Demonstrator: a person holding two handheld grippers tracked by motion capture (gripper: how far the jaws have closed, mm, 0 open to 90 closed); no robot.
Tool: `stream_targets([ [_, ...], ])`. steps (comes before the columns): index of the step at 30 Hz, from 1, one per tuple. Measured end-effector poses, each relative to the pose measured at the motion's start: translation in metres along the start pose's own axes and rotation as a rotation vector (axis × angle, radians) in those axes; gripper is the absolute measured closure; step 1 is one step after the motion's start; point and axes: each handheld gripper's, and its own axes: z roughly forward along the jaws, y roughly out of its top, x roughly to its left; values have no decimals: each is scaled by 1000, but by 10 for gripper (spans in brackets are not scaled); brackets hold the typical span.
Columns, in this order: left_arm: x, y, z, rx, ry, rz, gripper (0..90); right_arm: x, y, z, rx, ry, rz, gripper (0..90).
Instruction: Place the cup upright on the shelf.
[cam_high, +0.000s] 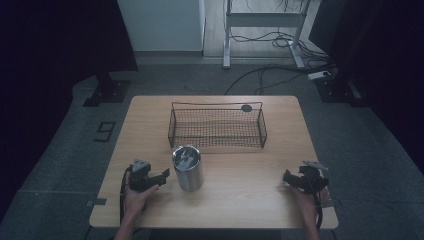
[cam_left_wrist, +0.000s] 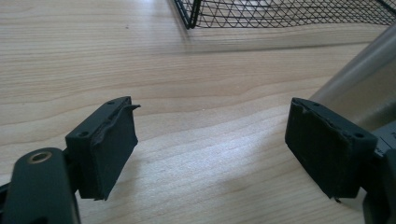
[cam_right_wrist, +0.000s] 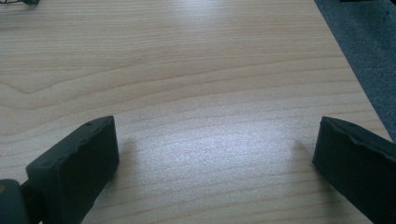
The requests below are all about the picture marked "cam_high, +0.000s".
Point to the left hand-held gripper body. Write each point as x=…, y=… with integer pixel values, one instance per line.
x=139, y=176

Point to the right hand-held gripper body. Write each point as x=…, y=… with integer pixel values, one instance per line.
x=311, y=178

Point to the stainless steel cup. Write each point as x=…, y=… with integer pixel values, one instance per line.
x=188, y=170

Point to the person's right hand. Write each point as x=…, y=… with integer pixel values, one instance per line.
x=308, y=201

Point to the person's left hand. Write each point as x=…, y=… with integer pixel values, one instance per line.
x=135, y=200

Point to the grey tape strip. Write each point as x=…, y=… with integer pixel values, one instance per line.
x=96, y=202

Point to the black round table grommet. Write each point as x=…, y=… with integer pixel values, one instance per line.
x=246, y=108

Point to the black stand base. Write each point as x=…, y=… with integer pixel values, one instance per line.
x=108, y=91
x=336, y=90

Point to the white power strip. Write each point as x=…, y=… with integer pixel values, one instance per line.
x=318, y=75

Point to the dark curtain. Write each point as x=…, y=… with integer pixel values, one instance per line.
x=56, y=50
x=380, y=56

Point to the white cabinet panel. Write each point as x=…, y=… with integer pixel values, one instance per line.
x=161, y=25

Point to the white metal desk frame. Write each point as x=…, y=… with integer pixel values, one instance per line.
x=263, y=20

